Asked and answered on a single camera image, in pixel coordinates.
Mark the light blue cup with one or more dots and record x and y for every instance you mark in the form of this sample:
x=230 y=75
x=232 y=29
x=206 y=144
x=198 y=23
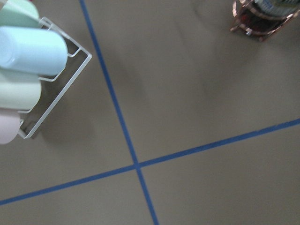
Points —
x=32 y=50

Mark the white cup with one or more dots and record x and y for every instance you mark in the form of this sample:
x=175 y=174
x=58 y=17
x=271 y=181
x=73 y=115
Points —
x=18 y=90

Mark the pink cup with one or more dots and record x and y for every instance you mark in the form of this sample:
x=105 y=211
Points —
x=9 y=125

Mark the tea bottle near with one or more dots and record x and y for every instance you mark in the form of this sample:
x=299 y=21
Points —
x=272 y=8

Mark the mint green cup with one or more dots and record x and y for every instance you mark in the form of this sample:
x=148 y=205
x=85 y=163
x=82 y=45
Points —
x=20 y=13

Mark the white wire cup rack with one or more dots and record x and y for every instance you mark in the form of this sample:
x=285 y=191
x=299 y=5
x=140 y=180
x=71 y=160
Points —
x=54 y=87

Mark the copper wire bottle rack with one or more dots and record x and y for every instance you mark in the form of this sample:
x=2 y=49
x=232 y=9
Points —
x=239 y=10

